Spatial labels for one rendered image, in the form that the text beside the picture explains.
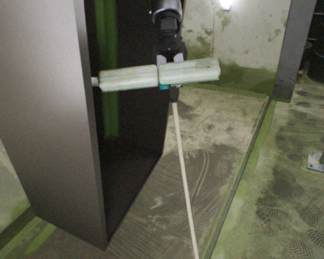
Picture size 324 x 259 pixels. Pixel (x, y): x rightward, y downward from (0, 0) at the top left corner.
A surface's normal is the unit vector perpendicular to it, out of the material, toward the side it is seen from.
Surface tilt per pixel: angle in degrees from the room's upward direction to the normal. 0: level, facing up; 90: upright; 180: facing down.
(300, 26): 90
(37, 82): 90
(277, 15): 90
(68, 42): 90
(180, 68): 40
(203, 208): 0
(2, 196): 57
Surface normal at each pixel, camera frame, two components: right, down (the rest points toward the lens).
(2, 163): 0.68, -0.24
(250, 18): -0.48, 0.57
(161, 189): -0.09, -0.80
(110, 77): -0.07, -0.22
